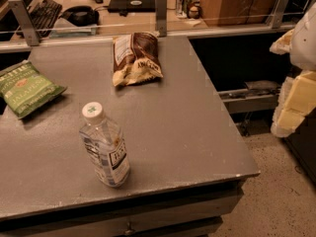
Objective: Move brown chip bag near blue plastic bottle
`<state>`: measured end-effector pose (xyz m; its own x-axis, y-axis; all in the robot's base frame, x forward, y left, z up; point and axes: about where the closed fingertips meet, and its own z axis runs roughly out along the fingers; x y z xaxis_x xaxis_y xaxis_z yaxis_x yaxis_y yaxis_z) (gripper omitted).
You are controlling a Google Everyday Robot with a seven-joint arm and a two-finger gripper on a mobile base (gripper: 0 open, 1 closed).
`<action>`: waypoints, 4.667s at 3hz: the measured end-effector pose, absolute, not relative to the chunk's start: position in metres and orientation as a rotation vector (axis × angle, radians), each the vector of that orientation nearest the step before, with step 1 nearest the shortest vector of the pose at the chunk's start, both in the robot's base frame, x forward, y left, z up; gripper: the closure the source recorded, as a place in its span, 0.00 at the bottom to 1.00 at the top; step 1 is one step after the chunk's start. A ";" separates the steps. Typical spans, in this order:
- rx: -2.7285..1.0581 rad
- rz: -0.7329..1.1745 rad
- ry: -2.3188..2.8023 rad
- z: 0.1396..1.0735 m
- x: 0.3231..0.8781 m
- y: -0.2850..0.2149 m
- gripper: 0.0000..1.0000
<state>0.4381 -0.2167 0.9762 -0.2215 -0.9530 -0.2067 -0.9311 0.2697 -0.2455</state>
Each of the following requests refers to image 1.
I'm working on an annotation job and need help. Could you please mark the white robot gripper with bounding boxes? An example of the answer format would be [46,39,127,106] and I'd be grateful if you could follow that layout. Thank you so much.
[270,3,316,137]

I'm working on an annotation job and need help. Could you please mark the brown chip bag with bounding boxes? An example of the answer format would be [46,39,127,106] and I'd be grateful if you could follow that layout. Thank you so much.
[113,33,163,87]

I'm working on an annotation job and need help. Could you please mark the clear plastic water bottle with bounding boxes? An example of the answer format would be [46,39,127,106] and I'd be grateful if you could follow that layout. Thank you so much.
[79,102,130,188]

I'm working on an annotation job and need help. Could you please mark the green jalapeno chip bag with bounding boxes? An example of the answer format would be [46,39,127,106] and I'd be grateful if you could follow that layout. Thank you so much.
[0,60,66,119]

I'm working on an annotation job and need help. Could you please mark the open grey drawer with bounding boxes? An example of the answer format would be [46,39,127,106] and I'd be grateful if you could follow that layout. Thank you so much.
[218,80,280,114]

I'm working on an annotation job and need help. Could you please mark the wooden cabinet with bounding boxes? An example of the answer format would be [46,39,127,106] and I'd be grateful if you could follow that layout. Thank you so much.
[199,0,276,27]

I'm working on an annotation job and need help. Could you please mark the small round brown jar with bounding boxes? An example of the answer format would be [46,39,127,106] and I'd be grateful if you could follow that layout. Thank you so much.
[188,6,200,19]

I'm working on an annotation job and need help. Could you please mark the green drink can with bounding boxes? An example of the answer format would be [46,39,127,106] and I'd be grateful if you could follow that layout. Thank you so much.
[176,0,192,18]

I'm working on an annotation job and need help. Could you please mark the grey drawer cabinet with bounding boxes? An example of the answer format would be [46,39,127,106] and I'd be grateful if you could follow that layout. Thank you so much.
[0,181,243,237]

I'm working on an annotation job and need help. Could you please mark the black laptop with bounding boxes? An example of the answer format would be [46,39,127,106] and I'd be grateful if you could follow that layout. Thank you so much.
[108,0,155,13]

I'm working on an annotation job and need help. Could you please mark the black headphones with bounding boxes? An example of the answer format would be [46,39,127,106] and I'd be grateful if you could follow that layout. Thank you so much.
[61,6,100,27]

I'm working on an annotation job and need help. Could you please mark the black keyboard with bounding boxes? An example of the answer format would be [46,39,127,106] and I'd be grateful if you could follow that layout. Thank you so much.
[29,0,62,38]

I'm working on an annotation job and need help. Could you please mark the grey metal bracket right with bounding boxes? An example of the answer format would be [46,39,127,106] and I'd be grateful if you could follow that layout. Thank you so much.
[268,0,289,29]

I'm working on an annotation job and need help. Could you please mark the grey metal bracket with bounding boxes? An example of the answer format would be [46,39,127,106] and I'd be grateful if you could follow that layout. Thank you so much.
[268,0,289,29]
[155,0,167,37]
[9,0,40,46]

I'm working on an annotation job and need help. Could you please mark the grey metal bracket middle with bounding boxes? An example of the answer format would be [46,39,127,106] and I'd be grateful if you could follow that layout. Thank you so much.
[155,0,167,37]

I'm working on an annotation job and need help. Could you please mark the grey metal bracket left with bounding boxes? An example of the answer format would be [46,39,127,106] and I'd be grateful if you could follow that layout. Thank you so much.
[9,0,40,46]

